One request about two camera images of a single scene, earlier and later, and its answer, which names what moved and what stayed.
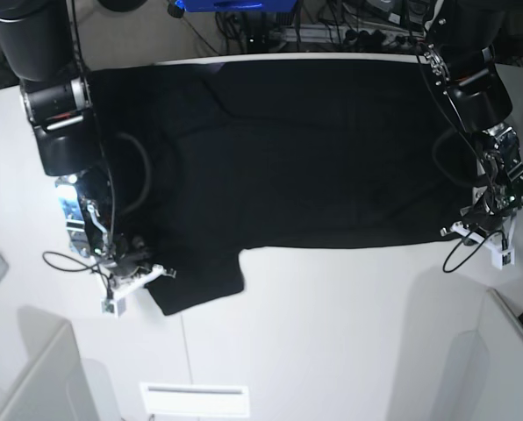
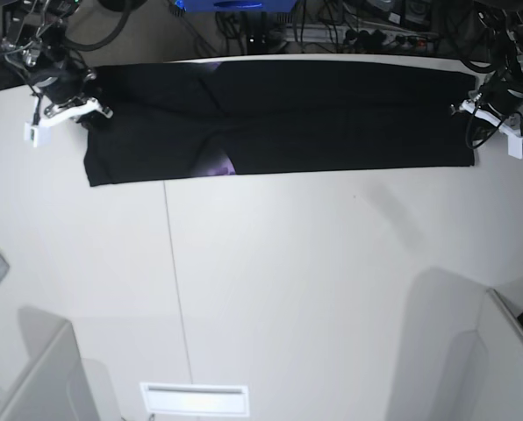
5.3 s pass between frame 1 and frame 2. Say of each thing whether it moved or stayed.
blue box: stayed
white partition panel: stayed
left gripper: moved
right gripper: moved
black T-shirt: moved
